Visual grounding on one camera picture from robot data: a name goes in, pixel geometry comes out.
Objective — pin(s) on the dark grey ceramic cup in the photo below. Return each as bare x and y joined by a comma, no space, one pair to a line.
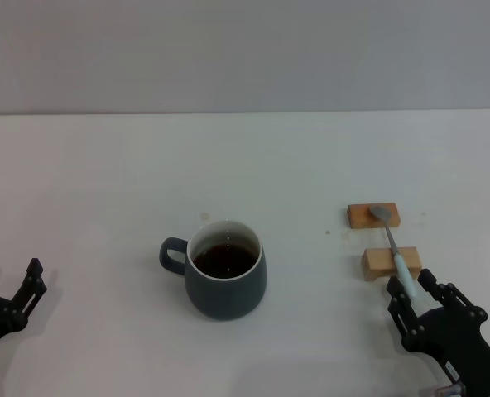
228,297

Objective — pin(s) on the flat wooden block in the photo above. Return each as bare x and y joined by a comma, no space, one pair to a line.
358,217

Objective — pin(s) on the dark coffee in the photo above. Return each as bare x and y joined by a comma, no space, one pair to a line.
224,260

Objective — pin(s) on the notched wooden block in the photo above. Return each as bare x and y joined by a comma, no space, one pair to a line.
377,262

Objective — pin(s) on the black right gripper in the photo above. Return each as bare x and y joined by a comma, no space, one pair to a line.
456,339

